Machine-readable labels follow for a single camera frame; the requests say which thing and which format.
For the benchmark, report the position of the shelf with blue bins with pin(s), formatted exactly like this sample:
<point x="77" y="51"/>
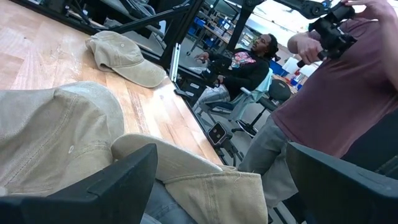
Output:
<point x="199" y="23"/>

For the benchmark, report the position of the silver aluminium profile piece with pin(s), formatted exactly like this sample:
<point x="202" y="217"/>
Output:
<point x="174" y="62"/>

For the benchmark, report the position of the black handheld camera rig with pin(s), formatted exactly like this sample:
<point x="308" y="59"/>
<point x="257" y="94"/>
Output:
<point x="329" y="31"/>

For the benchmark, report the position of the office chair with light cloth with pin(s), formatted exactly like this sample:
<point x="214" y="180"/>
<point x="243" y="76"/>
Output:
<point x="252" y="93"/>

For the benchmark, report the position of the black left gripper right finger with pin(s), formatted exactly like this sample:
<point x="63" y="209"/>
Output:
<point x="342" y="193"/>

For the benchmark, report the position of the grey two-lens camera on mount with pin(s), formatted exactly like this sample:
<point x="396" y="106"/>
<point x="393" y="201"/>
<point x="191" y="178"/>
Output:
<point x="217" y="133"/>

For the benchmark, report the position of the grey baseball cap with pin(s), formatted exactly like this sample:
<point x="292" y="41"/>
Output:
<point x="164" y="208"/>

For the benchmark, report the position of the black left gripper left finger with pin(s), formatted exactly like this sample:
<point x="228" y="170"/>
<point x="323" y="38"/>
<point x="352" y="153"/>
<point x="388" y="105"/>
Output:
<point x="93" y="205"/>

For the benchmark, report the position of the tan baseball cap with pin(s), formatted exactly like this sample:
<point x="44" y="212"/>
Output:
<point x="46" y="140"/>
<point x="217" y="199"/>
<point x="124" y="59"/>

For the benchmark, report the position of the person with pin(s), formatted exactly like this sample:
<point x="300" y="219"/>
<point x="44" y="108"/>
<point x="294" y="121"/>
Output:
<point x="248" y="68"/>
<point x="342" y="99"/>

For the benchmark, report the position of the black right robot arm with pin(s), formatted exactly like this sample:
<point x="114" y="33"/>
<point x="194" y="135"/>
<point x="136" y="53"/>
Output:
<point x="311" y="9"/>

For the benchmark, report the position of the blue storage bin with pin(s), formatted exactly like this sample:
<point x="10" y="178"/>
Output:
<point x="276" y="67"/>

